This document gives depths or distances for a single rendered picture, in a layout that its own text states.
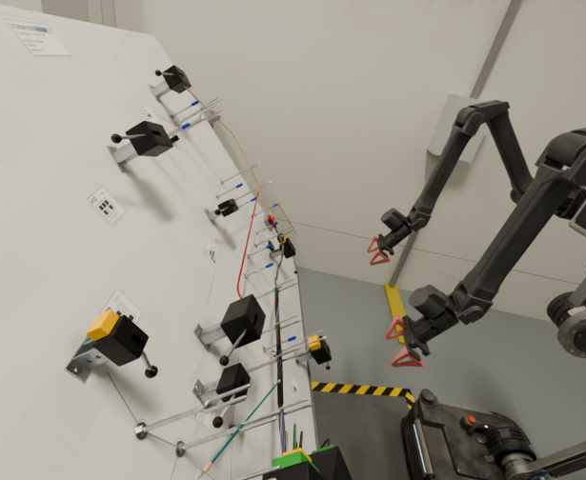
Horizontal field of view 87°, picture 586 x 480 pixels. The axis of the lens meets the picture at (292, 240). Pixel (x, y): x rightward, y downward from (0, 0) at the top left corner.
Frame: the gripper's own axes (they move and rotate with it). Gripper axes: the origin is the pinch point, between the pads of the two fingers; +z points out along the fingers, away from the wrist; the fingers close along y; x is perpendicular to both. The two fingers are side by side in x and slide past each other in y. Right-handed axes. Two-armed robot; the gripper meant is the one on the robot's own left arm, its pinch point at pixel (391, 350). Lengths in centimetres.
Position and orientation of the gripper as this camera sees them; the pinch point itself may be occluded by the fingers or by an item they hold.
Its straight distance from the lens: 96.1
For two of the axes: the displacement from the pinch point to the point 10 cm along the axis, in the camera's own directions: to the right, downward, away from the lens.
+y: -1.0, 4.8, -8.7
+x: 7.6, 6.1, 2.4
